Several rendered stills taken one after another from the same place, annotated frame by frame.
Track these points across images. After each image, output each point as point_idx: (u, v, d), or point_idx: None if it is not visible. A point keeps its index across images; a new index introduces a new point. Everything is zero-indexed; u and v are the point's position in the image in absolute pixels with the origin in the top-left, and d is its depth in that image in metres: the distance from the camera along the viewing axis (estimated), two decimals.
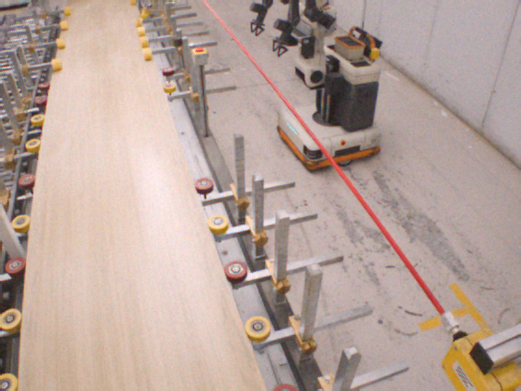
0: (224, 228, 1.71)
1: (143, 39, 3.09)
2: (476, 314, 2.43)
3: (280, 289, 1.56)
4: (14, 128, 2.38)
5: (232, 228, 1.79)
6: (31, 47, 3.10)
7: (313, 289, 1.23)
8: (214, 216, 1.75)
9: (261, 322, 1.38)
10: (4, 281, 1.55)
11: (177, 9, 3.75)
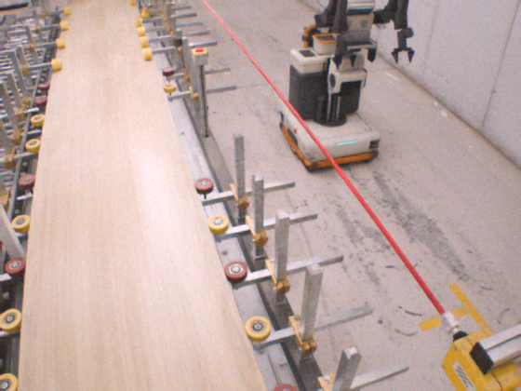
0: (224, 228, 1.71)
1: (143, 39, 3.09)
2: (476, 314, 2.43)
3: (280, 289, 1.56)
4: (14, 128, 2.38)
5: (232, 228, 1.79)
6: (31, 47, 3.10)
7: (313, 289, 1.23)
8: (214, 216, 1.75)
9: (261, 322, 1.38)
10: (4, 281, 1.55)
11: (177, 9, 3.75)
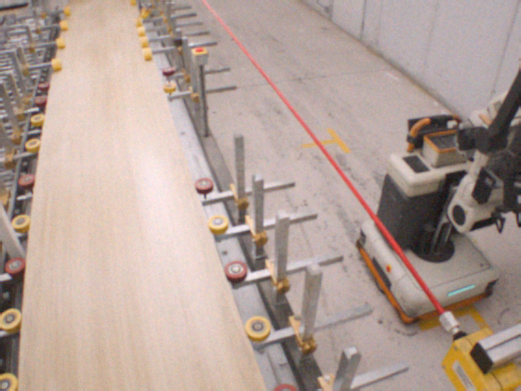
0: (224, 228, 1.71)
1: (143, 39, 3.09)
2: (476, 314, 2.43)
3: (280, 289, 1.56)
4: (14, 128, 2.38)
5: (232, 228, 1.79)
6: (31, 47, 3.10)
7: (313, 289, 1.23)
8: (214, 216, 1.75)
9: (261, 322, 1.38)
10: (4, 281, 1.55)
11: (177, 9, 3.75)
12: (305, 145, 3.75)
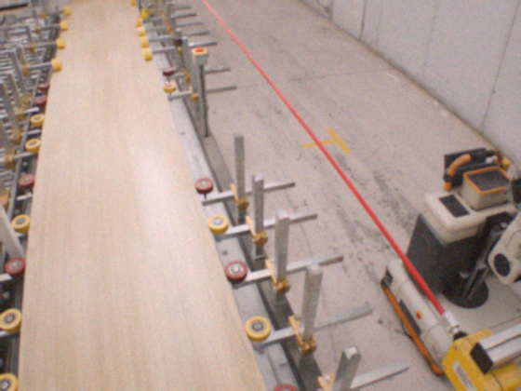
0: (224, 228, 1.71)
1: (143, 39, 3.09)
2: None
3: (280, 289, 1.56)
4: (14, 128, 2.38)
5: (232, 228, 1.79)
6: (31, 47, 3.10)
7: (313, 289, 1.23)
8: (214, 216, 1.75)
9: (261, 322, 1.38)
10: (4, 281, 1.55)
11: (177, 9, 3.75)
12: (305, 145, 3.75)
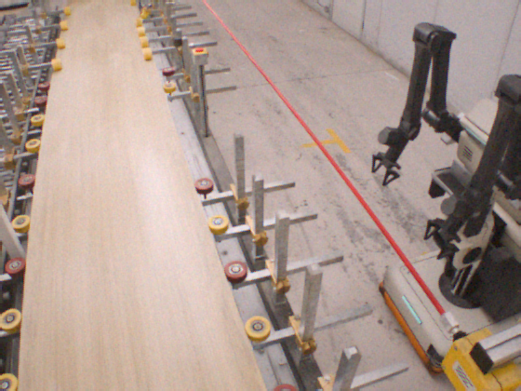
0: (224, 228, 1.71)
1: (143, 39, 3.09)
2: None
3: (280, 289, 1.56)
4: (14, 128, 2.38)
5: (232, 228, 1.79)
6: (31, 47, 3.10)
7: (313, 289, 1.23)
8: (214, 216, 1.75)
9: (261, 322, 1.38)
10: (4, 281, 1.55)
11: (177, 9, 3.75)
12: (305, 145, 3.75)
